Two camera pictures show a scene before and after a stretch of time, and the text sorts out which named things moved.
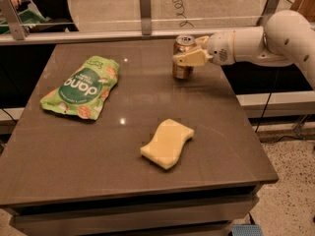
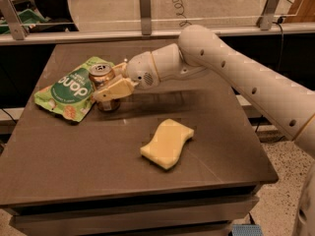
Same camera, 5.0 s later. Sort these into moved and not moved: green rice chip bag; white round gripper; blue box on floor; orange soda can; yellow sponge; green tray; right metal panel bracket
Moved: orange soda can; green rice chip bag; white round gripper
Not moved: green tray; blue box on floor; right metal panel bracket; yellow sponge
